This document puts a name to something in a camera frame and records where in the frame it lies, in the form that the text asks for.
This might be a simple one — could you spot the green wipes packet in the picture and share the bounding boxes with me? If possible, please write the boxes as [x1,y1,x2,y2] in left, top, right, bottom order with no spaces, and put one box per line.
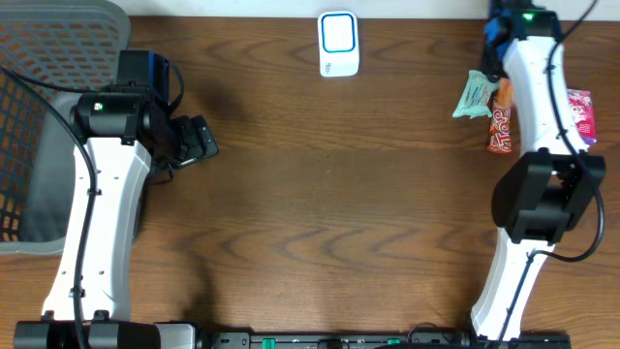
[452,70,499,119]

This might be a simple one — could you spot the purple red pad packet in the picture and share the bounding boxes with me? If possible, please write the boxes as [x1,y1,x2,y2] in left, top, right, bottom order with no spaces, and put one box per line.
[568,89,598,145]

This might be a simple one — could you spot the orange chocolate bar wrapper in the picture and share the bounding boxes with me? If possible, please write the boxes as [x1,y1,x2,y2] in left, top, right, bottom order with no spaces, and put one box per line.
[487,78,514,154]

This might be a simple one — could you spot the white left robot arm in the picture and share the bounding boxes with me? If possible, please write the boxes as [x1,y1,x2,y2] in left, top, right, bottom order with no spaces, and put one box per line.
[14,49,218,349]

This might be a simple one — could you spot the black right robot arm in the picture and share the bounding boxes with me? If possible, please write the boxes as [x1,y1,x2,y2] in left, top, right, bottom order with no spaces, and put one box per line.
[470,0,606,348]

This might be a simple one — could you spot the white barcode scanner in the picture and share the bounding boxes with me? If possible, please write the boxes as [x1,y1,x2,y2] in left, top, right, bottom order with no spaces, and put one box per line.
[317,11,360,78]

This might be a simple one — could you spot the dark grey plastic basket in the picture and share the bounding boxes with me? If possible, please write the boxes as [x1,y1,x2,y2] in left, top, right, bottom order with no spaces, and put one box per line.
[1,0,131,255]

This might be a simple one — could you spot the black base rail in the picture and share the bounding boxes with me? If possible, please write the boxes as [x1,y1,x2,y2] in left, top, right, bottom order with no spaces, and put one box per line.
[201,327,572,349]

